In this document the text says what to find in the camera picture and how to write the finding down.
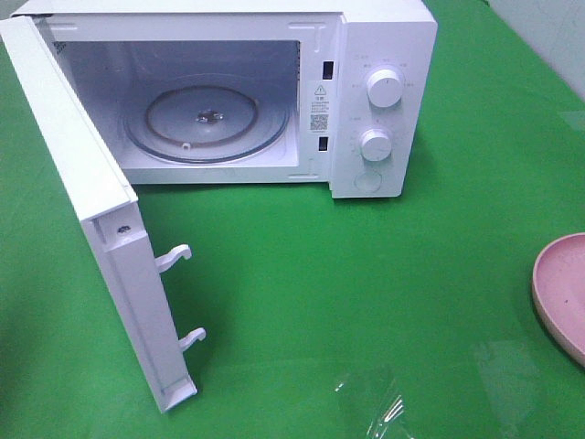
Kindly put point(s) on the white microwave knob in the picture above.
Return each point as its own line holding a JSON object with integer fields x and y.
{"x": 385, "y": 87}
{"x": 376, "y": 145}

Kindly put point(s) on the white microwave door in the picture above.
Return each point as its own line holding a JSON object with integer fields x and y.
{"x": 108, "y": 212}

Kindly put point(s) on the pink round plate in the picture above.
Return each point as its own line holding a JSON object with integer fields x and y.
{"x": 558, "y": 292}

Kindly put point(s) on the white microwave oven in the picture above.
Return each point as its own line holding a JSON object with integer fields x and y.
{"x": 106, "y": 49}

